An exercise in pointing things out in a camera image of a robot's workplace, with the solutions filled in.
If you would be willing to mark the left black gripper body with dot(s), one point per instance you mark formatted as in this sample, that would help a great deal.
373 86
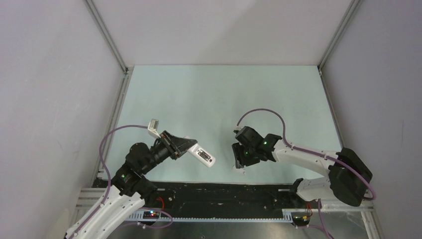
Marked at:
159 153

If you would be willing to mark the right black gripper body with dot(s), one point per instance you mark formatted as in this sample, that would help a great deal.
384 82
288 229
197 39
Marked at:
245 156

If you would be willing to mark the white remote control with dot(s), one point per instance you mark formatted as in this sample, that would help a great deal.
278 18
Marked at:
193 151

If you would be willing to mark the white battery cover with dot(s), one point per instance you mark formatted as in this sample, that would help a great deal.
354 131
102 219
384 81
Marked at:
238 170

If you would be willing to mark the AAA battery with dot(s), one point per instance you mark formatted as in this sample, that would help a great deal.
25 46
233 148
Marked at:
205 156

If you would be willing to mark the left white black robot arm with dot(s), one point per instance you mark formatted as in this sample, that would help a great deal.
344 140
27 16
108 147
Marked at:
129 189

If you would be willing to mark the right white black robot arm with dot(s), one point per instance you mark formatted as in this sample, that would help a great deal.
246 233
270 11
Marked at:
344 176

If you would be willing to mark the left controller board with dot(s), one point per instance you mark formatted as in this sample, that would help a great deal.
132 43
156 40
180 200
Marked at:
151 215

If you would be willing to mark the controller board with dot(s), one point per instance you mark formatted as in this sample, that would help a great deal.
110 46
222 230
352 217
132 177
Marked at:
151 215
301 221

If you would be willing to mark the right controller board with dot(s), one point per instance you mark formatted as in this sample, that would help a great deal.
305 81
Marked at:
301 221

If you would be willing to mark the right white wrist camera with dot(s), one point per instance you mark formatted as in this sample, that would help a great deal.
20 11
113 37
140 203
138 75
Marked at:
237 129

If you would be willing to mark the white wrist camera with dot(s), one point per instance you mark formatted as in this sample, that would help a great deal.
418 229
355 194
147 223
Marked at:
237 129
152 128

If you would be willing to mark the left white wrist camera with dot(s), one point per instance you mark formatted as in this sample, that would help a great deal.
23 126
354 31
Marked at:
152 128

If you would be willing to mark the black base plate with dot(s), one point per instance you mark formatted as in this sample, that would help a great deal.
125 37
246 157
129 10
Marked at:
206 200

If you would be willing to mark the grey slotted cable duct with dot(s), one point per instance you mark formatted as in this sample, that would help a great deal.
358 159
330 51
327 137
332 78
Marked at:
140 216

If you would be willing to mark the left aluminium frame rail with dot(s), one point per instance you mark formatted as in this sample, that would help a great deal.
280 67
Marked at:
123 81

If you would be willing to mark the aluminium frame rail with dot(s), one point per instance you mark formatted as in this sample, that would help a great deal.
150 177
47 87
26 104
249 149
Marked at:
341 29
123 81

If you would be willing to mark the right aluminium frame rail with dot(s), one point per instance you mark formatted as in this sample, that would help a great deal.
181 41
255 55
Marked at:
341 29

